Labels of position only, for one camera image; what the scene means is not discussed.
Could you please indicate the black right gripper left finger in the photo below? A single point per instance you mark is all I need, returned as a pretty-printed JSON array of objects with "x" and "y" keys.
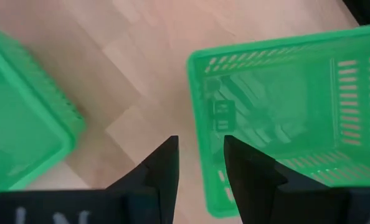
[{"x": 160, "y": 186}]

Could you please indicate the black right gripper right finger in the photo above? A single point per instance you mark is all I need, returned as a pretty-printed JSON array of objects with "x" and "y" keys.
[{"x": 253, "y": 186}]

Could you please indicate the green plastic slotted basket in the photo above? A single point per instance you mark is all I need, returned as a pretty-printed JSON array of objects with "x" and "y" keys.
[
  {"x": 297, "y": 109},
  {"x": 23, "y": 124}
]

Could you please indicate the black aluminium frame rail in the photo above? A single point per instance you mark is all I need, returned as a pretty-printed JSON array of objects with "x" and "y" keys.
[{"x": 368, "y": 9}]

